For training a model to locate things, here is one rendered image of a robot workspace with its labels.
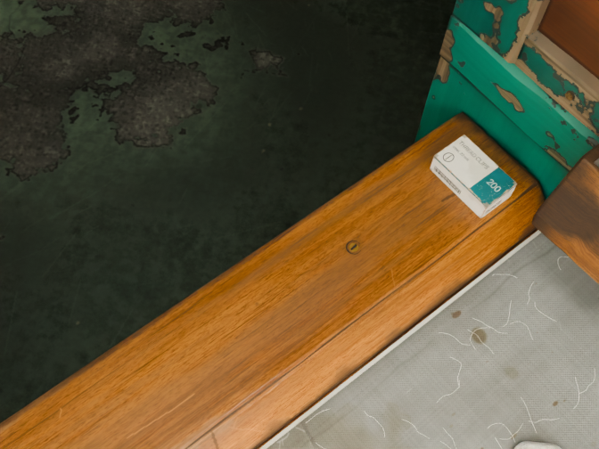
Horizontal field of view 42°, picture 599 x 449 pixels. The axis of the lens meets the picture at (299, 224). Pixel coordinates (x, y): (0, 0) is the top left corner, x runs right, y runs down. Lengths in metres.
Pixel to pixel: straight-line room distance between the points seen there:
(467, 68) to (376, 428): 0.30
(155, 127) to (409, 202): 1.05
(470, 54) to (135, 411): 0.38
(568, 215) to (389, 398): 0.18
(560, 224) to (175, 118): 1.15
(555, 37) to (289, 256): 0.25
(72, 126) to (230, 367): 1.14
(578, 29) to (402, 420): 0.30
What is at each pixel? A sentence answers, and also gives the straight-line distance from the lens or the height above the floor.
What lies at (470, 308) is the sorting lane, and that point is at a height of 0.74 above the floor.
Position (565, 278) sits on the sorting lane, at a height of 0.74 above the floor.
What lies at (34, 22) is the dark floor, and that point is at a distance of 1.86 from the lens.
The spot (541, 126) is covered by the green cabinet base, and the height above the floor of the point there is 0.81.
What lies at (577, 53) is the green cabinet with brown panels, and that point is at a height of 0.88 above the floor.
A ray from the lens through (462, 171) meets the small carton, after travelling 0.64.
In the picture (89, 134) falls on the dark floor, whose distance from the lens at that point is 1.64.
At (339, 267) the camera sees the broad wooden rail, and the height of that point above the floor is 0.76.
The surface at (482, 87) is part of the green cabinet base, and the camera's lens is 0.67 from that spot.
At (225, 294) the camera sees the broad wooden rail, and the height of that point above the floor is 0.76.
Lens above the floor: 1.30
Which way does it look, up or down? 60 degrees down
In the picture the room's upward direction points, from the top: 5 degrees clockwise
